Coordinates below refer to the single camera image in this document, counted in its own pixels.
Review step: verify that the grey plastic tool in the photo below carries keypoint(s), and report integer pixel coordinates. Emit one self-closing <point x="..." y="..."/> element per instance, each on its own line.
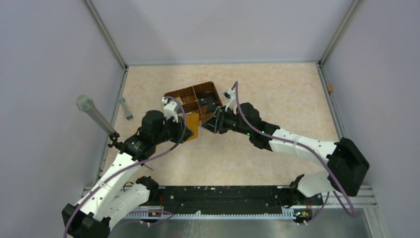
<point x="127" y="113"/>

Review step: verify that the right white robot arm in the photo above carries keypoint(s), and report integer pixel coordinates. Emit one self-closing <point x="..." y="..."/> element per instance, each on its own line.
<point x="344" y="166"/>

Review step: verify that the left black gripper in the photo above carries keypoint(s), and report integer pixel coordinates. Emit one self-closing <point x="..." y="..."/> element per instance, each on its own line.
<point x="183" y="133"/>

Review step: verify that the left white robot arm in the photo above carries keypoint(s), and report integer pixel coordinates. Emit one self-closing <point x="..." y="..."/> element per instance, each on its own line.
<point x="96" y="213"/>

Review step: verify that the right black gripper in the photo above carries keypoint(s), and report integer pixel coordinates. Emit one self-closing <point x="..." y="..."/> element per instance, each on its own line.
<point x="216" y="124"/>

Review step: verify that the black microphone tripod stand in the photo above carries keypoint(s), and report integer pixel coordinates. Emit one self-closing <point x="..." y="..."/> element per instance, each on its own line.
<point x="114" y="141"/>

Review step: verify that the brown wicker divided basket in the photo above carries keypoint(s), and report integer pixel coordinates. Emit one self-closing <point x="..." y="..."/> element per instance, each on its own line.
<point x="189" y="97"/>

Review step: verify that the black card in basket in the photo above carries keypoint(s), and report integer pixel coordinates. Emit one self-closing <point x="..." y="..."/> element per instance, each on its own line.
<point x="207" y="102"/>

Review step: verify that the orange leather card holder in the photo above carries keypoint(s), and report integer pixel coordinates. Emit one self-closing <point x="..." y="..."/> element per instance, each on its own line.
<point x="193" y="124"/>

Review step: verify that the white perforated cable tray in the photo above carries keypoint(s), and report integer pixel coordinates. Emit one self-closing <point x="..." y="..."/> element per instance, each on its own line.
<point x="285" y="215"/>

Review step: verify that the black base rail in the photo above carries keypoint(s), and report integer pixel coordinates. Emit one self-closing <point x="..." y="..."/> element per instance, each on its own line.
<point x="229" y="200"/>

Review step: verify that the small wooden block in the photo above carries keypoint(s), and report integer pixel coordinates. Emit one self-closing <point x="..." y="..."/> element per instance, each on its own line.
<point x="329" y="87"/>

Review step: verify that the silver microphone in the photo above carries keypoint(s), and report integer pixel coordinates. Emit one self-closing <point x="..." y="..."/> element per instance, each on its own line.
<point x="86" y="105"/>

